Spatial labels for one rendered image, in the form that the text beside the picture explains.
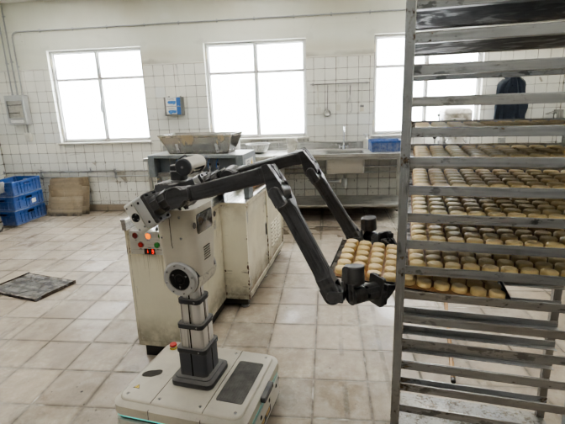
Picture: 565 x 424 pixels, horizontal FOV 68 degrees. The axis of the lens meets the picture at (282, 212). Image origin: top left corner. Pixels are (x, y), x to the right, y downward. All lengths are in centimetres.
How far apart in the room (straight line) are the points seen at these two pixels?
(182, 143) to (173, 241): 143
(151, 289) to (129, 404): 75
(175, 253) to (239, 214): 126
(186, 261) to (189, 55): 473
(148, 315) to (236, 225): 87
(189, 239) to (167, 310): 96
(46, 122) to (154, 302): 498
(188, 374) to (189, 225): 75
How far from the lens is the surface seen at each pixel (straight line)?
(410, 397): 224
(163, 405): 206
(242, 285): 319
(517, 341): 209
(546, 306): 156
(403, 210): 136
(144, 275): 262
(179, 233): 176
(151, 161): 319
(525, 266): 159
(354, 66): 597
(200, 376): 210
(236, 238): 307
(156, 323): 273
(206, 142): 304
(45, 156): 735
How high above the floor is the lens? 151
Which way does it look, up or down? 15 degrees down
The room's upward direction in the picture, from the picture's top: 2 degrees counter-clockwise
